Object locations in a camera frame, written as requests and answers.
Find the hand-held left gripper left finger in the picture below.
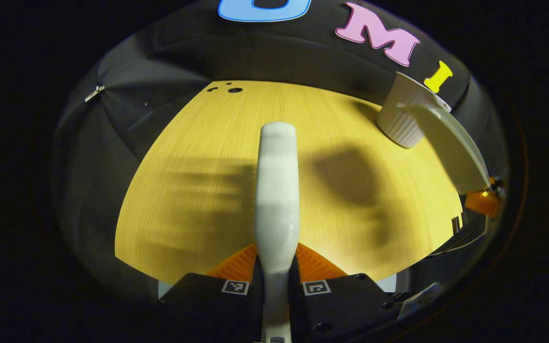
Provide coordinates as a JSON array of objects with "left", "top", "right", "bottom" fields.
[{"left": 159, "top": 243, "right": 264, "bottom": 343}]

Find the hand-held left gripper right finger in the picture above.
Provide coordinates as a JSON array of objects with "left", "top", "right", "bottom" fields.
[{"left": 289, "top": 242, "right": 402, "bottom": 343}]

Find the white dustpan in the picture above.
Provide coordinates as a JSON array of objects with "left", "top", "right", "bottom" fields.
[{"left": 397, "top": 102, "right": 491, "bottom": 194}]

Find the white ribbed garbage bin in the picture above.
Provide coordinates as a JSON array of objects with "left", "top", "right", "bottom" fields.
[{"left": 376, "top": 71, "right": 452, "bottom": 149}]

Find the small white broom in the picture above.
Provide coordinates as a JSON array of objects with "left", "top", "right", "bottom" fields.
[{"left": 254, "top": 121, "right": 301, "bottom": 343}]

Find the small white clip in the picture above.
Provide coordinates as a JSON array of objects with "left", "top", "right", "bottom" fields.
[{"left": 84, "top": 85, "right": 106, "bottom": 103}]

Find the black backdrop cloth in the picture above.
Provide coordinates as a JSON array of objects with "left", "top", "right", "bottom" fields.
[{"left": 51, "top": 0, "right": 508, "bottom": 305}]

